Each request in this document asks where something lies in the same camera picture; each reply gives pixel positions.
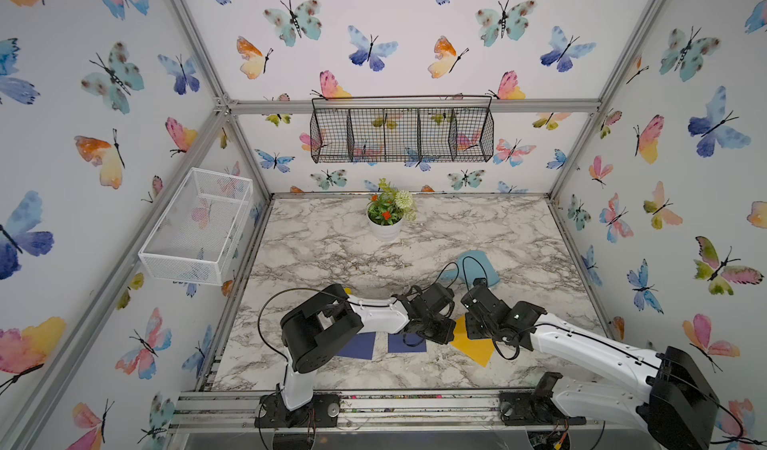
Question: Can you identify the white mesh wall basket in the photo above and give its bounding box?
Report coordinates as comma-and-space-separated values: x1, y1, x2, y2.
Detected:
138, 168, 254, 285

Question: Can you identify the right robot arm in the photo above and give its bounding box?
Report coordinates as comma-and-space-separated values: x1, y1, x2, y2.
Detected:
457, 256, 761, 449

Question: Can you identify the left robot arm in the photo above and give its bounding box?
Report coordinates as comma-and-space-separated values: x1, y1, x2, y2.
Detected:
256, 280, 457, 429

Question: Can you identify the left navy envelope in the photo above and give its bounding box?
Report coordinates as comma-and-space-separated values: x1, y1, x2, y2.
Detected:
337, 332, 377, 360

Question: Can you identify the black wire wall basket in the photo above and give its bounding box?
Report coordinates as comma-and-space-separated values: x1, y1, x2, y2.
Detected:
310, 95, 495, 165

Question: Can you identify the potted flower plant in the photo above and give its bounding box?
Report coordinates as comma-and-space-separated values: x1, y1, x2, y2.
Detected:
366, 178, 417, 242

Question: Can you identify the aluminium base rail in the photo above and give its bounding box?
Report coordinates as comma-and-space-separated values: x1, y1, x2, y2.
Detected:
170, 380, 648, 434

